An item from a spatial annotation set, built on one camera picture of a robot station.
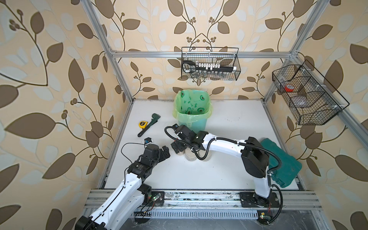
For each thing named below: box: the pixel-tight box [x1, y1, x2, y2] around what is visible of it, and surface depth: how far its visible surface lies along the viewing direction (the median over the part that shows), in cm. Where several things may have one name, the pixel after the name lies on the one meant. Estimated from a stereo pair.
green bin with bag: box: [172, 89, 213, 133], surface depth 93 cm
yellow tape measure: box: [138, 120, 149, 129], surface depth 106 cm
